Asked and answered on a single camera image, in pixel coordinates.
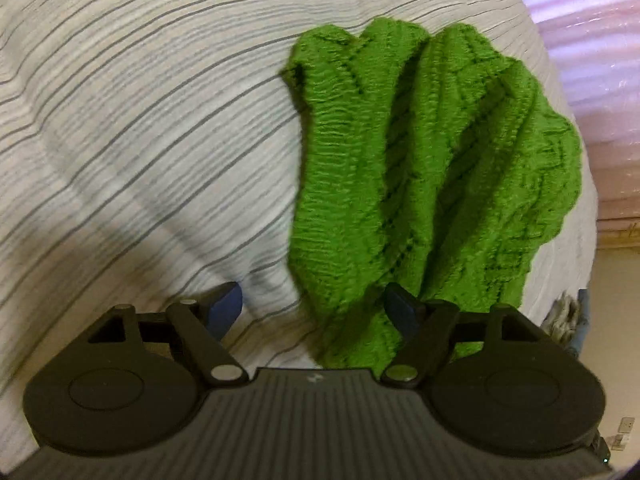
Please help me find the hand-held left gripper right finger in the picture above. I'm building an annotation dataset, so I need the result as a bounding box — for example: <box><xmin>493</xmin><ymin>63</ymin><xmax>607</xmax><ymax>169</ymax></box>
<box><xmin>379</xmin><ymin>281</ymin><xmax>551</xmax><ymax>390</ymax></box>

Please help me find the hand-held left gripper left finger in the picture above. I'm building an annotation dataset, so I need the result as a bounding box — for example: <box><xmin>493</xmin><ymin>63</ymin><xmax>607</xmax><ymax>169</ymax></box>
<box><xmin>87</xmin><ymin>281</ymin><xmax>249</xmax><ymax>388</ymax></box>

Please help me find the green knitted sweater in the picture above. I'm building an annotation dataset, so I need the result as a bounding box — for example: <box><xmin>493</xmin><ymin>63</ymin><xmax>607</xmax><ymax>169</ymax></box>
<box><xmin>281</xmin><ymin>17</ymin><xmax>585</xmax><ymax>370</ymax></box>

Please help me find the grey fluffy cloth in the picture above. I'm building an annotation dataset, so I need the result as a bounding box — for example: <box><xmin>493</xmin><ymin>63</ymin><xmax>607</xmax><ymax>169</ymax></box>
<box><xmin>547</xmin><ymin>290</ymin><xmax>583</xmax><ymax>348</ymax></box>

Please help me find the striped white bed sheet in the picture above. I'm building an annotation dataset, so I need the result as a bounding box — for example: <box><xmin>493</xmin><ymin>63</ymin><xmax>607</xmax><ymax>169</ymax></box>
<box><xmin>0</xmin><ymin>0</ymin><xmax>601</xmax><ymax>471</ymax></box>

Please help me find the pink curtain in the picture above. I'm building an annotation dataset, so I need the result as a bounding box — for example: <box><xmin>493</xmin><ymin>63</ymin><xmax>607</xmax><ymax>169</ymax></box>
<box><xmin>500</xmin><ymin>0</ymin><xmax>640</xmax><ymax>251</ymax></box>

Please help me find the white wall outlet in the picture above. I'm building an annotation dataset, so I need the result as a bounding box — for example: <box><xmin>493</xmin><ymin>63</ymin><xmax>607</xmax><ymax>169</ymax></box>
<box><xmin>612</xmin><ymin>415</ymin><xmax>636</xmax><ymax>451</ymax></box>

